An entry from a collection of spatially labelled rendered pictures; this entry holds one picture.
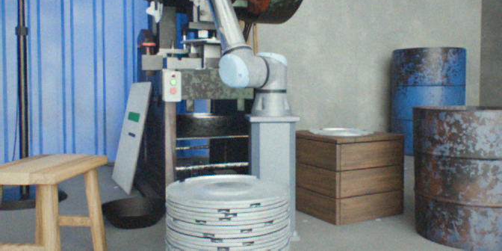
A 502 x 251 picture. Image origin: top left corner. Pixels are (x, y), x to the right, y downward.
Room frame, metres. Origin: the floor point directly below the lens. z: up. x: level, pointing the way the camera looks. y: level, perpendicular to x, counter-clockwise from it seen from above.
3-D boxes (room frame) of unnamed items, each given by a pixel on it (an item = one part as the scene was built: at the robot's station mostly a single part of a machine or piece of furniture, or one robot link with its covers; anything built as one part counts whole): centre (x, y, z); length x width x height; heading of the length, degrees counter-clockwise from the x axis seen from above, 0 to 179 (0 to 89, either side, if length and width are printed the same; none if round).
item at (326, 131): (2.10, -0.42, 0.35); 0.29 x 0.29 x 0.01
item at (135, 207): (1.89, 0.47, 0.04); 0.30 x 0.30 x 0.07
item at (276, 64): (1.74, -0.08, 0.62); 0.13 x 0.12 x 0.14; 129
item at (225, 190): (1.08, 0.05, 0.32); 0.29 x 0.29 x 0.01
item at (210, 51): (2.32, 0.18, 0.72); 0.25 x 0.14 x 0.14; 22
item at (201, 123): (2.48, 0.25, 0.36); 0.34 x 0.34 x 0.10
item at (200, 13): (2.44, 0.23, 1.04); 0.17 x 0.15 x 0.30; 22
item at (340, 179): (2.10, -0.42, 0.18); 0.40 x 0.38 x 0.35; 29
